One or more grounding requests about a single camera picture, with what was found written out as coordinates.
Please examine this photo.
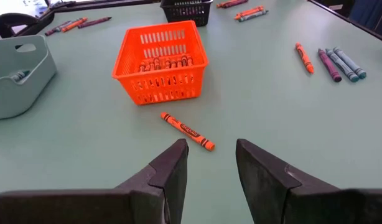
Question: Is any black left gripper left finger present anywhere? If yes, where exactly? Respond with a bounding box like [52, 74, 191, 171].
[0, 138, 189, 224]

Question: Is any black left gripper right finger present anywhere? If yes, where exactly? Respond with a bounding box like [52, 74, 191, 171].
[235, 138, 382, 224]

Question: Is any teal crayon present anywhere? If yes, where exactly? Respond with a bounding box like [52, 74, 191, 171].
[238, 9, 270, 23]
[325, 47, 360, 83]
[55, 17, 83, 32]
[332, 46, 368, 80]
[11, 69, 31, 83]

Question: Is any orange plastic basket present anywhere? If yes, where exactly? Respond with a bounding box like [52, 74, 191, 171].
[111, 20, 210, 106]

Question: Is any teal plastic bin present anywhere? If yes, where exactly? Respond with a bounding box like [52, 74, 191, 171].
[0, 34, 58, 121]

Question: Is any black plastic basket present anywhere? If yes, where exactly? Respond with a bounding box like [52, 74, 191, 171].
[159, 0, 215, 27]

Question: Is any black arched handle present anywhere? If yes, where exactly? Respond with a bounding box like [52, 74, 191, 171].
[0, 12, 40, 39]

